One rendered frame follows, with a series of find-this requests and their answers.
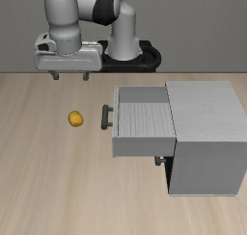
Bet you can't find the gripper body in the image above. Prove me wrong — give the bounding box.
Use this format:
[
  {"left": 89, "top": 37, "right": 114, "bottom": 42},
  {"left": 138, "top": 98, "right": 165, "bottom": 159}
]
[{"left": 34, "top": 32, "right": 104, "bottom": 72}]

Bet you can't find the yellow mango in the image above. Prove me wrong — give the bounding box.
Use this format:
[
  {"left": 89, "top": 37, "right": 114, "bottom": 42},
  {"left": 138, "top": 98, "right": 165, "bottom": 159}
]
[{"left": 68, "top": 110, "right": 85, "bottom": 128}]

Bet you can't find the grey cabinet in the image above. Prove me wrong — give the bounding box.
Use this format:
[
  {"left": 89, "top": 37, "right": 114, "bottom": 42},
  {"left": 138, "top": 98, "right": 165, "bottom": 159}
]
[{"left": 153, "top": 80, "right": 247, "bottom": 197}]

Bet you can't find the grey open drawer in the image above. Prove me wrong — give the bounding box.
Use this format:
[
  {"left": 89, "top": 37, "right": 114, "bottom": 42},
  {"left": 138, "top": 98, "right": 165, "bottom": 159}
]
[{"left": 100, "top": 85, "right": 178, "bottom": 159}]

